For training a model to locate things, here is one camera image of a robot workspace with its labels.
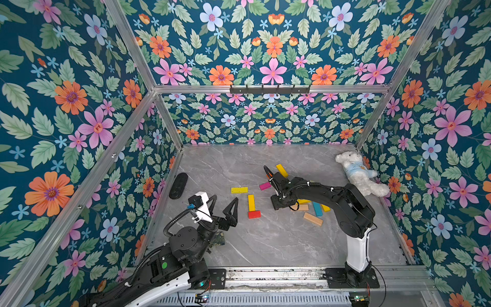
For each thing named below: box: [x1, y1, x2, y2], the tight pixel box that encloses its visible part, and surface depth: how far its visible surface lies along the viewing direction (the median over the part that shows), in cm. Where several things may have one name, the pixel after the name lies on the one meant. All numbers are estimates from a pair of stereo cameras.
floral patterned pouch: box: [209, 231, 226, 248], surface depth 84 cm
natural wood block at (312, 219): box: [303, 212, 324, 227], surface depth 91 cm
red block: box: [247, 210, 262, 219], surface depth 93 cm
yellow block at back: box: [276, 163, 289, 178], surface depth 109 cm
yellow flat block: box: [230, 186, 249, 194], surface depth 101 cm
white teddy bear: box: [335, 150, 390, 198], surface depth 100 cm
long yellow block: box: [248, 194, 256, 212], surface depth 95 cm
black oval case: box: [168, 172, 189, 201], surface depth 102 cm
